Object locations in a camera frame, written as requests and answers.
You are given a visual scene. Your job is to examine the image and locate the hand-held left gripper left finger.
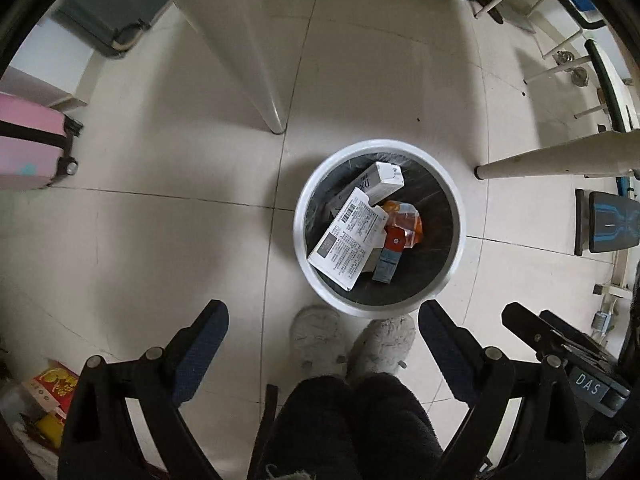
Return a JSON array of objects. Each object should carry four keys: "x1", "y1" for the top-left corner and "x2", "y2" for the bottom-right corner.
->
[{"x1": 57, "y1": 299, "x2": 231, "y2": 480}]

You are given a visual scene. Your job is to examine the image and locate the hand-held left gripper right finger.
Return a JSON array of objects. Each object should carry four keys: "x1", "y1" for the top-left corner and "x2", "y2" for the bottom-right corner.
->
[{"x1": 417, "y1": 300, "x2": 586, "y2": 480}]

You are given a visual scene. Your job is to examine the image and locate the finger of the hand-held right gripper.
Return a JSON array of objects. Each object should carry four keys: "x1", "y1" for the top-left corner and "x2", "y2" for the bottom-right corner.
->
[
  {"x1": 501, "y1": 301, "x2": 571, "y2": 362},
  {"x1": 540, "y1": 310, "x2": 617, "y2": 364}
]

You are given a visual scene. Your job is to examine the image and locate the white round trash bin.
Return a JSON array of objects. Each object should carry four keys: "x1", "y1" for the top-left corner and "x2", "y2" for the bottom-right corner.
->
[{"x1": 292, "y1": 140, "x2": 467, "y2": 318}]

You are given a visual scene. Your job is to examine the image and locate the small milk carton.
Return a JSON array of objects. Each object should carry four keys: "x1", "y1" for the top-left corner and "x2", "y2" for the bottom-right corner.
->
[{"x1": 372, "y1": 227, "x2": 408, "y2": 285}]

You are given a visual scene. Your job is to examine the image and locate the orange plastic wrapper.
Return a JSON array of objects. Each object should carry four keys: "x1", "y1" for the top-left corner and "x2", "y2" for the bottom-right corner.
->
[{"x1": 382, "y1": 200, "x2": 425, "y2": 250}]

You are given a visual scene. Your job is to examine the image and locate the white barcode medicine box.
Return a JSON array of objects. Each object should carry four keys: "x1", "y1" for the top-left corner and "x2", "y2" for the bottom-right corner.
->
[{"x1": 306, "y1": 186, "x2": 390, "y2": 292}]

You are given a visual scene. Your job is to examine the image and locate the long white pink toothpaste box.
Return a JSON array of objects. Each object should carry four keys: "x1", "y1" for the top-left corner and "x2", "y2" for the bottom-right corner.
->
[{"x1": 327, "y1": 161, "x2": 405, "y2": 221}]

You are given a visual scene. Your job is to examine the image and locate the grey fluffy slipper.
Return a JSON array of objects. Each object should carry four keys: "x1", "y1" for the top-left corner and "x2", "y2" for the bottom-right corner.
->
[
  {"x1": 290, "y1": 305, "x2": 346, "y2": 373},
  {"x1": 347, "y1": 314, "x2": 417, "y2": 376}
]

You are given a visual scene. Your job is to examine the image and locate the black blue exercise board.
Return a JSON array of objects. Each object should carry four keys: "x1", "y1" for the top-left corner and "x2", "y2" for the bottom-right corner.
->
[{"x1": 574, "y1": 189, "x2": 640, "y2": 257}]

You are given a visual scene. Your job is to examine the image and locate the person's dark fleece pants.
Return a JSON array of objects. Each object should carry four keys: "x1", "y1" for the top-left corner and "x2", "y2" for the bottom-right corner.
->
[{"x1": 247, "y1": 372, "x2": 446, "y2": 480}]

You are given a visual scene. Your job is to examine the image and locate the red gold packet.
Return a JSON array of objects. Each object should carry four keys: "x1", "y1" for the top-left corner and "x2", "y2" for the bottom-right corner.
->
[{"x1": 22, "y1": 360, "x2": 81, "y2": 413}]

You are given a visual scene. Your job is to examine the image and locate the yellow object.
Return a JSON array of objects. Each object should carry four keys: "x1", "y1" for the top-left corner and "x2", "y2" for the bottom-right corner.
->
[{"x1": 35, "y1": 412, "x2": 66, "y2": 446}]

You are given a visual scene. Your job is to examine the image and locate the pink suitcase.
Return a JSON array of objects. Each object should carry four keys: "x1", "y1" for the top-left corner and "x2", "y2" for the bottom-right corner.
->
[{"x1": 0, "y1": 91, "x2": 83, "y2": 192}]

